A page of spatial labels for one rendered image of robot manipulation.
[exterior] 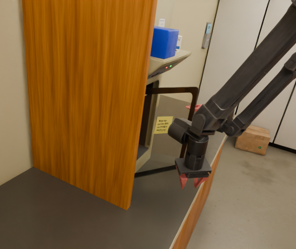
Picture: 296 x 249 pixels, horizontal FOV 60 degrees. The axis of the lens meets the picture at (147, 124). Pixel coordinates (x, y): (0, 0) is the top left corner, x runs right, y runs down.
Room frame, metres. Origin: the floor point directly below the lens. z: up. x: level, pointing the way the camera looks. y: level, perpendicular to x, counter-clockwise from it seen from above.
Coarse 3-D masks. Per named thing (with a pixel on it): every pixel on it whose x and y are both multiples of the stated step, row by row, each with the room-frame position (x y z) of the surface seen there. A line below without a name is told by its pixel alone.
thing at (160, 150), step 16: (160, 96) 0.93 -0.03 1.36; (176, 96) 0.97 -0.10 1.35; (192, 96) 1.02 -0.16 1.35; (144, 112) 0.90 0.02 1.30; (160, 112) 0.94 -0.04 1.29; (176, 112) 0.98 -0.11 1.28; (192, 112) 1.03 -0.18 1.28; (144, 128) 0.91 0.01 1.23; (144, 144) 0.91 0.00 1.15; (160, 144) 0.95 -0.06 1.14; (176, 144) 1.00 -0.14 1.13; (144, 160) 0.92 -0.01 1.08; (160, 160) 0.96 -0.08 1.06
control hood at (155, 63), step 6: (180, 54) 1.00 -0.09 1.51; (186, 54) 1.05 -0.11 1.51; (150, 60) 0.84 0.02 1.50; (156, 60) 0.84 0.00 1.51; (162, 60) 0.83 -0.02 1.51; (168, 60) 0.87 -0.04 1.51; (174, 60) 0.93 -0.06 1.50; (180, 60) 1.06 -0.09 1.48; (150, 66) 0.84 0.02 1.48; (156, 66) 0.83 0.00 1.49; (162, 66) 0.87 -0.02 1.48; (174, 66) 1.14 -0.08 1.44; (150, 72) 0.84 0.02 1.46
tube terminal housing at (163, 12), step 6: (162, 0) 1.05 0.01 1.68; (168, 0) 1.10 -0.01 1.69; (162, 6) 1.06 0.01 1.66; (168, 6) 1.11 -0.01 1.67; (156, 12) 1.01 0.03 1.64; (162, 12) 1.06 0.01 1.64; (168, 12) 1.12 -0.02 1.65; (156, 18) 1.02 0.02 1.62; (168, 18) 1.13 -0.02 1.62; (156, 24) 1.03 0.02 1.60; (168, 24) 1.14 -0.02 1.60; (150, 78) 1.04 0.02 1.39; (156, 78) 1.10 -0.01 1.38; (156, 84) 1.17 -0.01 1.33
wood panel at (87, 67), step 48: (48, 0) 0.90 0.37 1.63; (96, 0) 0.83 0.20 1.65; (144, 0) 0.77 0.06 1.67; (48, 48) 0.90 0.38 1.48; (96, 48) 0.83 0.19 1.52; (144, 48) 0.76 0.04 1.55; (48, 96) 0.91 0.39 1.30; (96, 96) 0.82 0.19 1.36; (144, 96) 0.79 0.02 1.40; (48, 144) 0.91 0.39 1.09; (96, 144) 0.82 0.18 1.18; (96, 192) 0.82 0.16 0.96
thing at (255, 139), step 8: (248, 128) 3.37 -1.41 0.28; (256, 128) 3.41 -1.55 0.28; (240, 136) 3.25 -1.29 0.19; (248, 136) 3.22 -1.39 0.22; (256, 136) 3.19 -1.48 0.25; (264, 136) 3.17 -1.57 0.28; (240, 144) 3.24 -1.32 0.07; (248, 144) 3.21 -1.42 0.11; (256, 144) 3.18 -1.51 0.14; (264, 144) 3.16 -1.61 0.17; (256, 152) 3.18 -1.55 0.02; (264, 152) 3.15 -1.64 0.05
